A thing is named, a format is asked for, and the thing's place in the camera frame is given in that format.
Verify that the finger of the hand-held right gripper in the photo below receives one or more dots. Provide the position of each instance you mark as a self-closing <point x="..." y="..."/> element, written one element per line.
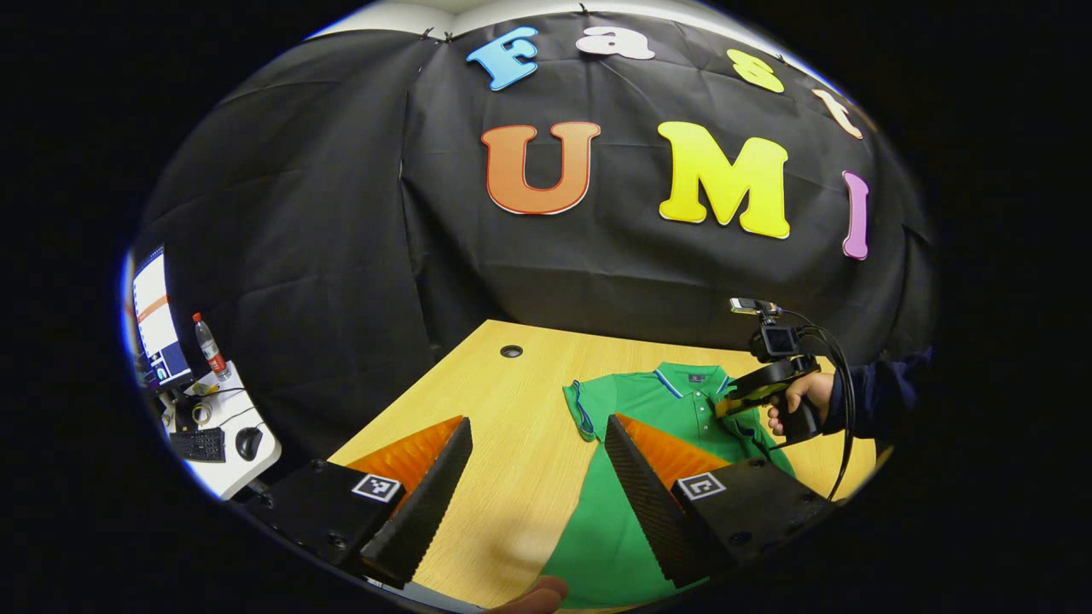
<point x="738" y="402"/>

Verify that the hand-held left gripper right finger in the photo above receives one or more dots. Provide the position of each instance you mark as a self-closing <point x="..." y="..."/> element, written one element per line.
<point x="648" y="503"/>

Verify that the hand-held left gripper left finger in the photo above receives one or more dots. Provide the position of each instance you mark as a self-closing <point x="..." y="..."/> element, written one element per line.
<point x="426" y="503"/>

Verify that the green T-shirt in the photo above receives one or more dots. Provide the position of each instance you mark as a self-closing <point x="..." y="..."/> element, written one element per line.
<point x="674" y="401"/>

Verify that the black computer mouse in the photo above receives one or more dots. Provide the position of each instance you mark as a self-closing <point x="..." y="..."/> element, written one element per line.
<point x="248" y="443"/>

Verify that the black keyboard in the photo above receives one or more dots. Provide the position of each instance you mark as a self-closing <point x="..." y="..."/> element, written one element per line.
<point x="198" y="444"/>

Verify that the tape roll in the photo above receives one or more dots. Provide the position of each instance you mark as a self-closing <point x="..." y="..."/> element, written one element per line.
<point x="202" y="414"/>

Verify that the black backdrop cloth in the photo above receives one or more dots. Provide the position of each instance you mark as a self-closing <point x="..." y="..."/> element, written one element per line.
<point x="341" y="256"/>

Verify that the clear bottle with red label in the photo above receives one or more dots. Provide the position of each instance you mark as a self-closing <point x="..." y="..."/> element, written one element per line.
<point x="211" y="345"/>

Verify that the computer monitor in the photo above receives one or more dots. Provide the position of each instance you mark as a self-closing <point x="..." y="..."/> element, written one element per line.
<point x="155" y="320"/>

